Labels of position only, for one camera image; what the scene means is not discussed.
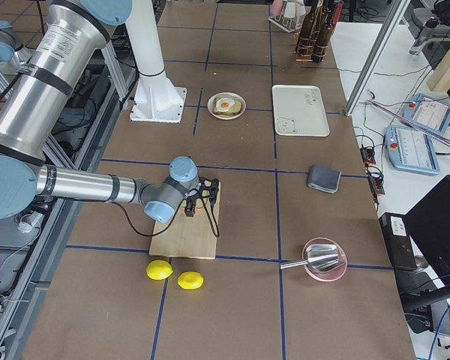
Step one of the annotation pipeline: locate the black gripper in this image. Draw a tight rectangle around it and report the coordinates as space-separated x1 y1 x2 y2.
187 178 220 206

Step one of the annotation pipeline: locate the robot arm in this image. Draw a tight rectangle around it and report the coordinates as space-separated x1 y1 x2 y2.
0 1 203 223
0 20 33 75

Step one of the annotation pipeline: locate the cream bear tray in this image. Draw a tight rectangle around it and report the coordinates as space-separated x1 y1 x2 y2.
271 85 330 137

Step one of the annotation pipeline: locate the wooden cutting board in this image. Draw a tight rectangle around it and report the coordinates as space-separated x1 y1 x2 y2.
148 178 221 260

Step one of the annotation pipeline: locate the fried egg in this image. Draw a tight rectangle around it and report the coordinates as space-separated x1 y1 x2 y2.
214 97 236 113

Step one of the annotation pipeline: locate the bottom bread slice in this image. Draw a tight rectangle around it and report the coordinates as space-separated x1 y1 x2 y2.
213 97 242 116

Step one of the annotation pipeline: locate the yellow lemon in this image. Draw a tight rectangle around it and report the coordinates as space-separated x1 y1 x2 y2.
145 259 173 281
177 271 204 290

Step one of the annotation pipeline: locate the white round plate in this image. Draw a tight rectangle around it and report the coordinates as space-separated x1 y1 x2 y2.
207 92 246 120

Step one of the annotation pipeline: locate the grey folded cloth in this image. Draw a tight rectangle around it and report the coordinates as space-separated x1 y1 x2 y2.
307 164 342 194

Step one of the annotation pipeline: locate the metal scoop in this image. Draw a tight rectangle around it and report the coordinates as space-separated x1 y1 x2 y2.
280 244 344 273

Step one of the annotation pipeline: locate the pink bowl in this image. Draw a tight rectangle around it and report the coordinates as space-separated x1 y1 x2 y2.
301 238 348 282

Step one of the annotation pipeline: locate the dark green wine bottle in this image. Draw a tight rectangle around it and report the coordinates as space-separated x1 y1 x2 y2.
299 0 322 38

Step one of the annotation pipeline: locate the blue teach pendant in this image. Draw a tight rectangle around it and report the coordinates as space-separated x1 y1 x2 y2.
403 93 450 136
385 125 440 176

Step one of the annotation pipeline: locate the black laptop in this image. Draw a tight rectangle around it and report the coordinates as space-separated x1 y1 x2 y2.
391 174 450 314

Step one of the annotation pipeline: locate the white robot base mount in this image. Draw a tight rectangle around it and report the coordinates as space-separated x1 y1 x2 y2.
125 0 187 123

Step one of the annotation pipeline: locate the copper wire bottle rack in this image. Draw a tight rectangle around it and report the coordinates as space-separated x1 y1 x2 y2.
294 32 329 63

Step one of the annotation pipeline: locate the aluminium frame post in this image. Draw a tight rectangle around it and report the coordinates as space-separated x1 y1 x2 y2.
345 0 411 116

